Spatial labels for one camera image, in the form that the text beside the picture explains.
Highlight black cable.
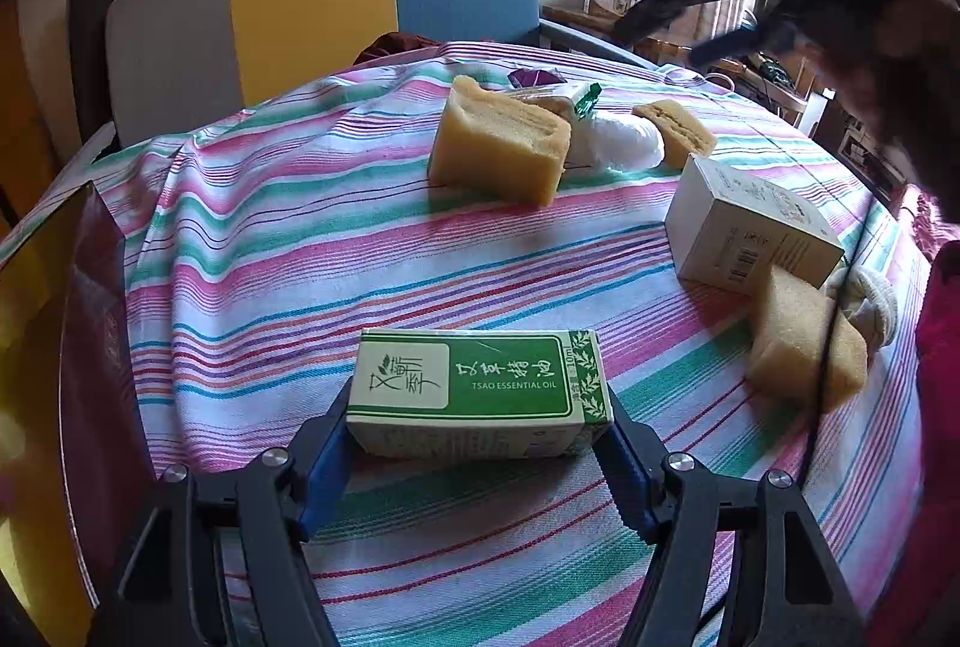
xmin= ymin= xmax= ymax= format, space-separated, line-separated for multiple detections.
xmin=795 ymin=306 xmax=842 ymax=494

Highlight green and white carton box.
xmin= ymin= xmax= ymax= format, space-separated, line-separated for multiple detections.
xmin=346 ymin=328 xmax=616 ymax=461

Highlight medium yellow sponge block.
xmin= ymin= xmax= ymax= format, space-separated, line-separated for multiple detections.
xmin=746 ymin=264 xmax=869 ymax=414

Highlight purple snack packet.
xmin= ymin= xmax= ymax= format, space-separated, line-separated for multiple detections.
xmin=508 ymin=67 xmax=563 ymax=91

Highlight small yellow sponge block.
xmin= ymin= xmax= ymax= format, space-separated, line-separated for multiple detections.
xmin=631 ymin=100 xmax=717 ymax=172

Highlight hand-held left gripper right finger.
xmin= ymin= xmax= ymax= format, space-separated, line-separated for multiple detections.
xmin=596 ymin=384 xmax=863 ymax=647

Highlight white plastic bag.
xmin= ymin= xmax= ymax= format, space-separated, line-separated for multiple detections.
xmin=566 ymin=111 xmax=667 ymax=172

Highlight dark red cloth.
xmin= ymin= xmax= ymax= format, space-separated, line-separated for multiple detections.
xmin=356 ymin=32 xmax=443 ymax=65

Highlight cracker packet with green edges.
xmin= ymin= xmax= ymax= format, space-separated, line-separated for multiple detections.
xmin=504 ymin=82 xmax=603 ymax=125

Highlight wooden side desk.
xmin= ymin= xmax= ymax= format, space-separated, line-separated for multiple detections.
xmin=541 ymin=4 xmax=751 ymax=65

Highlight red fabric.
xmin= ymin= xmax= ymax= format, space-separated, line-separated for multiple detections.
xmin=862 ymin=242 xmax=960 ymax=647

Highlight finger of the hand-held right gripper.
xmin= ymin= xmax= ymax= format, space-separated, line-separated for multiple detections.
xmin=613 ymin=0 xmax=797 ymax=70

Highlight white knitted glove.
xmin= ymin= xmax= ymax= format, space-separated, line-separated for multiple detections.
xmin=825 ymin=264 xmax=899 ymax=348

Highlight striped tablecloth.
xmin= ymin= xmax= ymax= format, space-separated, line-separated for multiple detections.
xmin=0 ymin=41 xmax=931 ymax=647

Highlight white cardboard box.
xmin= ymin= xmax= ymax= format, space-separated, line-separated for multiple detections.
xmin=665 ymin=154 xmax=846 ymax=296

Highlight large yellow sponge block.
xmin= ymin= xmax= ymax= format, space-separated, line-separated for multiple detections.
xmin=427 ymin=76 xmax=572 ymax=209

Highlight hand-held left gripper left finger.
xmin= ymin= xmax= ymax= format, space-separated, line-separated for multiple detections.
xmin=90 ymin=381 xmax=353 ymax=647

